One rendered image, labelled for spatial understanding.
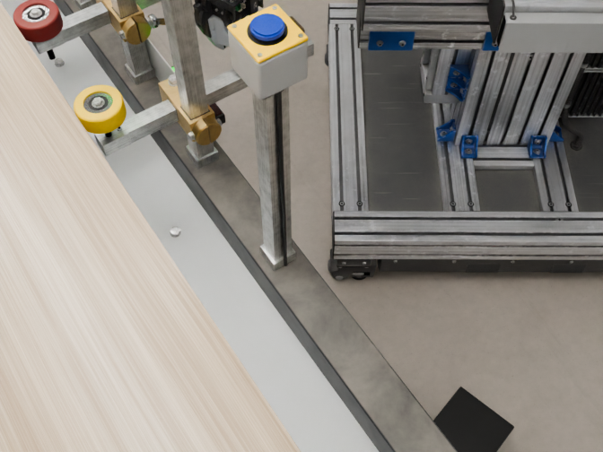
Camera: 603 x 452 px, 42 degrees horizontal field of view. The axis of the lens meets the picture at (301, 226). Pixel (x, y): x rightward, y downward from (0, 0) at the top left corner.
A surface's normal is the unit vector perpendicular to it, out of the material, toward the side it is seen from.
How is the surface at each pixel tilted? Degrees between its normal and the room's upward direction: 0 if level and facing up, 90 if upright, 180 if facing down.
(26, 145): 0
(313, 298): 0
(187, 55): 90
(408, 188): 0
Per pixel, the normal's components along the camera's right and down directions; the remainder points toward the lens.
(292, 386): 0.00, -0.54
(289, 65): 0.55, 0.70
